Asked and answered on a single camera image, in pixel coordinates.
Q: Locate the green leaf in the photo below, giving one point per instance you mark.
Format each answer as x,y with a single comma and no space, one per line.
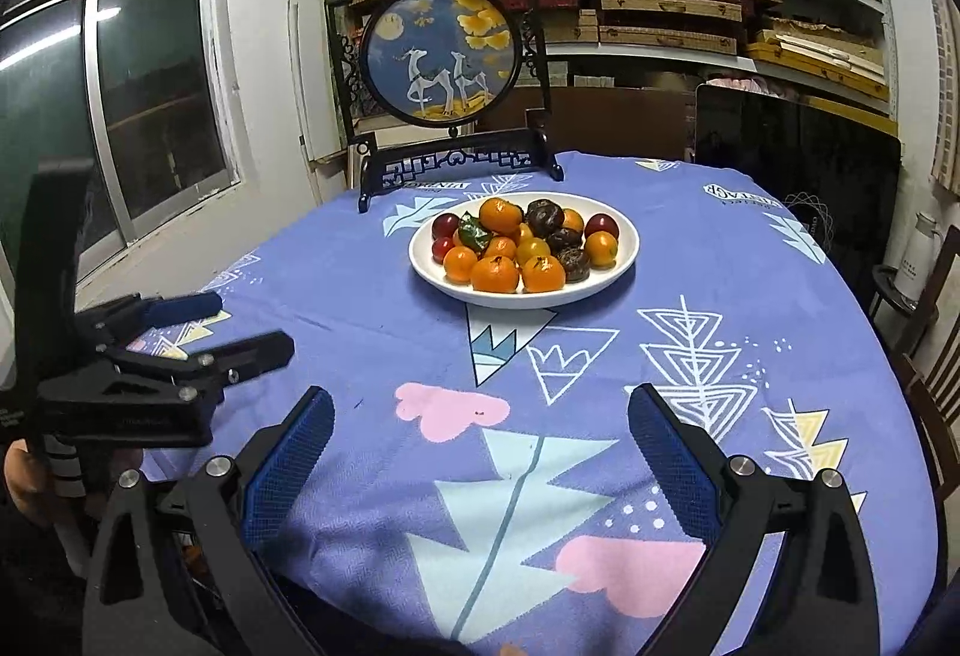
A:
471,235

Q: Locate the small mandarin orange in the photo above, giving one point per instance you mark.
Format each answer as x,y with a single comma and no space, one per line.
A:
500,247
573,220
543,275
460,263

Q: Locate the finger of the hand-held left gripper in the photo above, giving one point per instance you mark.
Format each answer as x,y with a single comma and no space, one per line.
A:
184,307
240,356

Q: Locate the dark red plum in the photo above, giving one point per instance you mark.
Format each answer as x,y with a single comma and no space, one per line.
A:
442,248
446,225
600,225

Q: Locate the leaning wooden frame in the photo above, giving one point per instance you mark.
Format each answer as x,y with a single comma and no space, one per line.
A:
307,94

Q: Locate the small round kumquat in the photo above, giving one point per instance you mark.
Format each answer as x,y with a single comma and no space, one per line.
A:
600,250

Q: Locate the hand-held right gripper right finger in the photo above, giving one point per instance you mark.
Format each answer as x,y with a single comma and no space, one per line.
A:
675,468

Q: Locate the person's left hand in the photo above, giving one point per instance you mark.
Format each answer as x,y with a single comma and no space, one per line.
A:
22,485

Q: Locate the pink cloth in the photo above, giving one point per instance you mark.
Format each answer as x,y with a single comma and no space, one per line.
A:
731,83

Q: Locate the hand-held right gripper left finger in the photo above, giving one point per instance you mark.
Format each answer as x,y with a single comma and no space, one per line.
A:
292,468

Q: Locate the medium mandarin orange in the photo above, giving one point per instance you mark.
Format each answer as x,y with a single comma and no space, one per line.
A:
495,275

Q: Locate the white oval plate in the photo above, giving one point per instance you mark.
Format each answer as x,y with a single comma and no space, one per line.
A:
517,301

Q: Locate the stack of dark patterned boxes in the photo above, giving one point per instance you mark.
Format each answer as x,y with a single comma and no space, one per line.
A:
352,79

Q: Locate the white thermos jug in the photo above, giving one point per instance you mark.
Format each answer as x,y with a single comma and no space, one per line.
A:
919,260

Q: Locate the wooden chair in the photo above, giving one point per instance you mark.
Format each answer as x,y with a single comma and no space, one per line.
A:
934,371

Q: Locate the sliding glass window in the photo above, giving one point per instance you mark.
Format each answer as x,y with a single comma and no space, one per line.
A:
150,101

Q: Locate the round deer painting stand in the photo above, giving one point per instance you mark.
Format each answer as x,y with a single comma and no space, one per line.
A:
439,56

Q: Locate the large orange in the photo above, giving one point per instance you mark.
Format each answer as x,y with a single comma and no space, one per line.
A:
500,214

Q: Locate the small yellowish orange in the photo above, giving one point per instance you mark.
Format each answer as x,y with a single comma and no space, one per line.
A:
532,249

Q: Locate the brown cardboard panel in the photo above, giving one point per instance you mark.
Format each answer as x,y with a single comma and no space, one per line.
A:
622,124

